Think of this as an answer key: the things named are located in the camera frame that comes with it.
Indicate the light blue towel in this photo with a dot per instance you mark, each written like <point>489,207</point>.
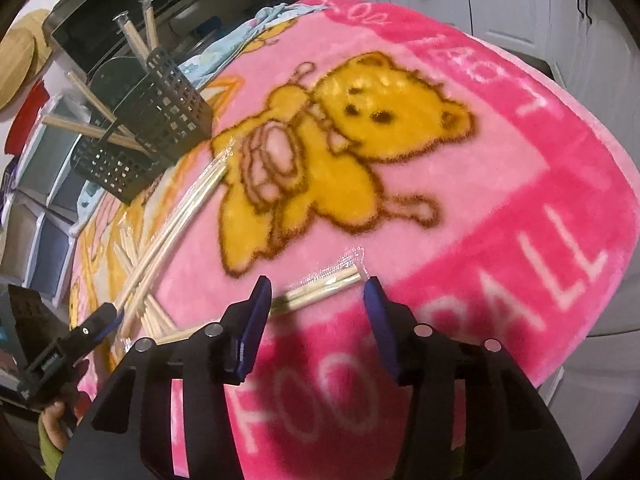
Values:
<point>280,12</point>

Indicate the clear-wrapped chopstick pair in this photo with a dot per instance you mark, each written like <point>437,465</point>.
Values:
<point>320,287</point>

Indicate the black microwave oven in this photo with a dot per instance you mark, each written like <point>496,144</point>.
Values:
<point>85,35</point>

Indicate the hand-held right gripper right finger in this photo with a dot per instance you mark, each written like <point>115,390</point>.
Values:
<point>382,325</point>

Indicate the beige and blue drawer unit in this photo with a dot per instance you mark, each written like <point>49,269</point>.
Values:
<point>50,255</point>

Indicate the dark green utensil basket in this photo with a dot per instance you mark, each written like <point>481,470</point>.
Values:
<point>165,105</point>

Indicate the round bamboo tray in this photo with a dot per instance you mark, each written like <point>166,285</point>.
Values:
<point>20,60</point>

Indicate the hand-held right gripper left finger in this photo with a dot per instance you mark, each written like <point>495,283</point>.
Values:
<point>250,325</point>

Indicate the red plastic basin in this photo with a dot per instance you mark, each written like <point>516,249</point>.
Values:
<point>25,120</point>

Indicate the person's left hand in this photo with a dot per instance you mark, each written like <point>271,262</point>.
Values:
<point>57,422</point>

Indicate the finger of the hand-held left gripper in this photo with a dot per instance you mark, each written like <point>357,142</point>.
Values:
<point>111,322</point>
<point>85,331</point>

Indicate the group of bamboo chopsticks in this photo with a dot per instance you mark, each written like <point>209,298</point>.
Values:
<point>210,185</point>

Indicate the pink bear printed blanket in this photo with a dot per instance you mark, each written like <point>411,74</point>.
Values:
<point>450,160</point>

